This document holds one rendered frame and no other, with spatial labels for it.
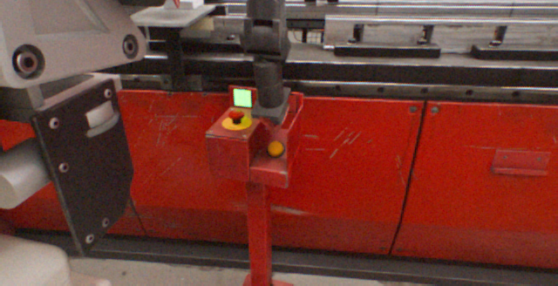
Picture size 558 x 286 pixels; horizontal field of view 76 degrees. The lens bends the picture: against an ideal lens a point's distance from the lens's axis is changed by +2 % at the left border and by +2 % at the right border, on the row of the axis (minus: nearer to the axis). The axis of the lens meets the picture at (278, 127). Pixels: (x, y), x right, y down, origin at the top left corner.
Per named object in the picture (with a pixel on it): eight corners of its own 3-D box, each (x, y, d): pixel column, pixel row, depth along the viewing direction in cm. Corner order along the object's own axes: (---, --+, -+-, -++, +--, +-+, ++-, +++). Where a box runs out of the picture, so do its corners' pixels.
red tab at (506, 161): (493, 173, 108) (499, 153, 105) (489, 168, 110) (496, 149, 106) (546, 175, 107) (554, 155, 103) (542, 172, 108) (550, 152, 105)
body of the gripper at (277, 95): (291, 94, 81) (289, 66, 76) (280, 123, 74) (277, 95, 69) (264, 91, 82) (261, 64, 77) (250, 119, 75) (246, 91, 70)
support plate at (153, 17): (115, 25, 87) (114, 21, 86) (158, 7, 110) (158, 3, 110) (187, 27, 85) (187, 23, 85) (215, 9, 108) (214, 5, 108)
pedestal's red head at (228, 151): (208, 175, 88) (201, 110, 79) (233, 144, 101) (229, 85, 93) (287, 188, 83) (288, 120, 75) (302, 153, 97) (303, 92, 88)
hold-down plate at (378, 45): (334, 55, 105) (335, 45, 103) (333, 51, 109) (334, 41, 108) (439, 57, 102) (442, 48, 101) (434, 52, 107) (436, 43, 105)
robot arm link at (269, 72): (248, 61, 68) (276, 63, 67) (257, 43, 73) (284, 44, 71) (252, 90, 72) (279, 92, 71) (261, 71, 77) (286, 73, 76)
